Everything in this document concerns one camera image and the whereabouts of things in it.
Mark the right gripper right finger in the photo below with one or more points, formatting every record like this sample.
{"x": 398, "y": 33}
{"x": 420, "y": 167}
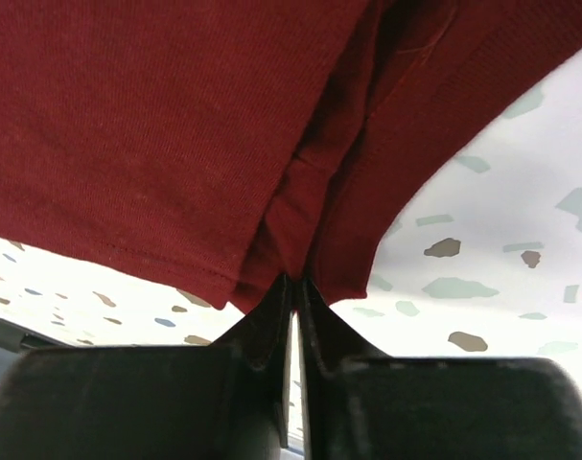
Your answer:
{"x": 360, "y": 403}

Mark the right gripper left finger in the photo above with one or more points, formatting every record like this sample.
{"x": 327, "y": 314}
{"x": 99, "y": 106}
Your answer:
{"x": 225, "y": 400}

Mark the dark red t-shirt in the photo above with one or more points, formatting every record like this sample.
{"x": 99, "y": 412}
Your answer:
{"x": 214, "y": 145}

